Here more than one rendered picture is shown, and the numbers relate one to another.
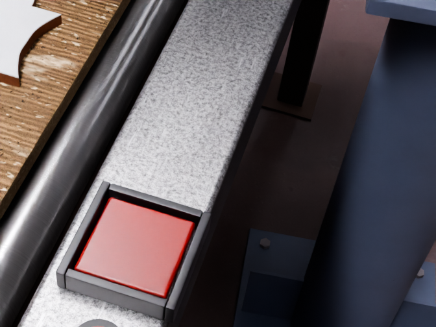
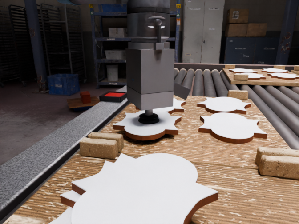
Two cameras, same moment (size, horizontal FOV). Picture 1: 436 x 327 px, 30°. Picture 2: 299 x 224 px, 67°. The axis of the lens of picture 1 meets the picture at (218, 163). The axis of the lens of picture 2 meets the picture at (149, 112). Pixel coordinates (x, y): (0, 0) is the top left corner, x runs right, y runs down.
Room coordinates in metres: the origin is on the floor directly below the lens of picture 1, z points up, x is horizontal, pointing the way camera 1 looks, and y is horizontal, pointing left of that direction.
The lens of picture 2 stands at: (1.03, 0.19, 1.12)
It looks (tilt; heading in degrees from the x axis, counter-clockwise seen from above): 18 degrees down; 182
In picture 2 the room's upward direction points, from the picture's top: straight up
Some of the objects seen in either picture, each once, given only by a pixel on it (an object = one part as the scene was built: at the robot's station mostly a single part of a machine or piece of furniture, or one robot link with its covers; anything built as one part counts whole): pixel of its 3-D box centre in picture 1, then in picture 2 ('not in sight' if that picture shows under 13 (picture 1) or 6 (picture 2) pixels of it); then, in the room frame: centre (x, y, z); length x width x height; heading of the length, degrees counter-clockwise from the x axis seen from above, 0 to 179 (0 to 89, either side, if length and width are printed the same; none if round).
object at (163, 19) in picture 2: not in sight; (149, 28); (0.60, 0.17, 1.13); 0.08 x 0.08 x 0.05
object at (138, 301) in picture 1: (136, 248); (114, 96); (0.28, 0.04, 0.92); 0.08 x 0.08 x 0.02; 80
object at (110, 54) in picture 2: not in sight; (116, 54); (-4.21, -0.73, 0.74); 0.44 x 0.36 x 0.20; 73
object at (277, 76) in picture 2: not in sight; (262, 73); (-0.13, 0.72, 0.94); 0.41 x 0.35 x 0.04; 170
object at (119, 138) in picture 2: not in sight; (105, 141); (0.69, 0.10, 0.95); 0.06 x 0.02 x 0.03; 80
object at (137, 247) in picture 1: (136, 250); (114, 96); (0.28, 0.04, 0.92); 0.06 x 0.06 x 0.01; 80
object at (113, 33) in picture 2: not in sight; (118, 33); (-4.25, -0.66, 1.20); 0.36 x 0.28 x 0.22; 75
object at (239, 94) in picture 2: not in sight; (237, 94); (0.35, 0.44, 0.95); 0.06 x 0.02 x 0.03; 80
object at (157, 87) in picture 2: not in sight; (159, 72); (0.59, 0.19, 1.05); 0.12 x 0.09 x 0.16; 115
